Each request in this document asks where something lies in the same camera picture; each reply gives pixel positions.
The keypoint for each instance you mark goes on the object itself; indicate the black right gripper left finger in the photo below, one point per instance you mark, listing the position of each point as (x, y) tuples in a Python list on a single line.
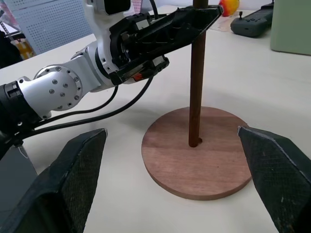
[(60, 189)]

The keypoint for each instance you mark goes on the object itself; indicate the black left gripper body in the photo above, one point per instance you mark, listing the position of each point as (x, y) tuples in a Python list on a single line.
[(121, 48)]

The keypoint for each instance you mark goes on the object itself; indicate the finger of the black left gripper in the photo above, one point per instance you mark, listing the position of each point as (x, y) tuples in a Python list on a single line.
[(179, 29)]

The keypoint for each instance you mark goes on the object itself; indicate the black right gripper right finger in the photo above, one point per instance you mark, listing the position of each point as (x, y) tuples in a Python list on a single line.
[(279, 177)]

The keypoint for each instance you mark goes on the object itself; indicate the dark wooden pole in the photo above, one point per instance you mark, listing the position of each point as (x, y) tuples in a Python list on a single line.
[(196, 97)]

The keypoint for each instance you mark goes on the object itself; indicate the round wooden base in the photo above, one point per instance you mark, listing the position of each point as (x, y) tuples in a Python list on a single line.
[(194, 170)]

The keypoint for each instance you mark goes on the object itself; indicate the red yellow toy fruit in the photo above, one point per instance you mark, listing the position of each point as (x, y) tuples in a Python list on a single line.
[(229, 6)]

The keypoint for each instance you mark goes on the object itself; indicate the white perforated panel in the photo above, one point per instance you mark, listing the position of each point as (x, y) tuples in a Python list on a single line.
[(53, 24)]

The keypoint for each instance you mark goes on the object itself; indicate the grey remote controller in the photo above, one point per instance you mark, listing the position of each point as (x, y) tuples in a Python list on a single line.
[(252, 23)]

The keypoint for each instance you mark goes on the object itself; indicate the pale green box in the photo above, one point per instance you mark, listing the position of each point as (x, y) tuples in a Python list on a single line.
[(291, 26)]

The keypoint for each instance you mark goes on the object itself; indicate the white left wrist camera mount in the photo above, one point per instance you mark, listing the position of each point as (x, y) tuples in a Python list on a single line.
[(98, 26)]

